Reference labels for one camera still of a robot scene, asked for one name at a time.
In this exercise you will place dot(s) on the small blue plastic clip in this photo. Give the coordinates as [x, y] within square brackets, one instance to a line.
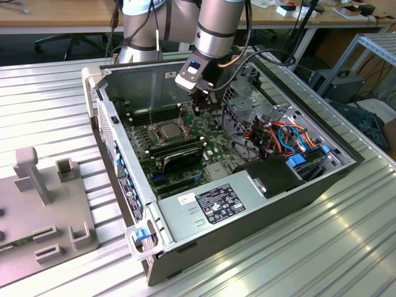
[325, 149]

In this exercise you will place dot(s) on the black tripod stand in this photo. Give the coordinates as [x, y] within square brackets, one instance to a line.
[313, 6]

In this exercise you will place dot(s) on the black plastic shroud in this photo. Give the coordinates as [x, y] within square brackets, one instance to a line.
[272, 179]

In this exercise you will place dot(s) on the small black device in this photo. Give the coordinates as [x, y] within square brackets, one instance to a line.
[368, 10]

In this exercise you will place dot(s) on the grey metal shelf frame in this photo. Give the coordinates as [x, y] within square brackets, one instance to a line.
[371, 41]

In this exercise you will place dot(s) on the small white box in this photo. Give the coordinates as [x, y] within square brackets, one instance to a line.
[286, 11]

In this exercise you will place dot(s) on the green motherboard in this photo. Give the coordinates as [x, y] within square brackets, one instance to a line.
[213, 145]

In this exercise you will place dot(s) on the brown cardboard tray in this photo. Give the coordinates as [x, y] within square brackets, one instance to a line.
[348, 13]

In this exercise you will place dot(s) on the brown cardboard box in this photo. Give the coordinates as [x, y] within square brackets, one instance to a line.
[390, 136]

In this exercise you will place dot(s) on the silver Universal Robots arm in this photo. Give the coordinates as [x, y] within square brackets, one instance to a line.
[216, 28]

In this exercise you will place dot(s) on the dark plastic bag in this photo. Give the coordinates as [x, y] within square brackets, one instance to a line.
[365, 120]

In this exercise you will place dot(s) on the silver power supply unit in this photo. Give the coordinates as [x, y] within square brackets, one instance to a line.
[182, 222]

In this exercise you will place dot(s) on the open grey PC case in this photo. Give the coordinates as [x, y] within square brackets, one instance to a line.
[278, 213]

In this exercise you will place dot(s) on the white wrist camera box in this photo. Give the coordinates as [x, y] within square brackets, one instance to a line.
[190, 79]

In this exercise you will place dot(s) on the green RAM stick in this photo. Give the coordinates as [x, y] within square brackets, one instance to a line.
[10, 247]

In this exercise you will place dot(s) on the blue case latch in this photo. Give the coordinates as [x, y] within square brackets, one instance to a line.
[138, 235]

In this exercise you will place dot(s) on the CPU socket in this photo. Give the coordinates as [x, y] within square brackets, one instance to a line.
[157, 137]

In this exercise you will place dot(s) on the black graphics card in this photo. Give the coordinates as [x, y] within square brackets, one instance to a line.
[182, 161]

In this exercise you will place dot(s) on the silver chipset heatsink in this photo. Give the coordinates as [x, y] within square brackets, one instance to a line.
[216, 171]

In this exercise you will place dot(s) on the blue expansion slot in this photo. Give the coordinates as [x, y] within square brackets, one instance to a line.
[158, 178]

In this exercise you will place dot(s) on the silver CPU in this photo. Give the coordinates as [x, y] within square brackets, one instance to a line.
[171, 131]

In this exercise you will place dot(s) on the long wooden desk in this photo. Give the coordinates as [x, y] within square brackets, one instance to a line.
[325, 20]

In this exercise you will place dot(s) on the blue disk carrier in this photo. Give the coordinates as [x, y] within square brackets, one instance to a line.
[295, 162]

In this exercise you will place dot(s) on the silver metal drive cage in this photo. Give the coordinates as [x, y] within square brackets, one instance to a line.
[244, 105]

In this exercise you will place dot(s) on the grey parts rack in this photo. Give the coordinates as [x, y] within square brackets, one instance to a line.
[46, 210]

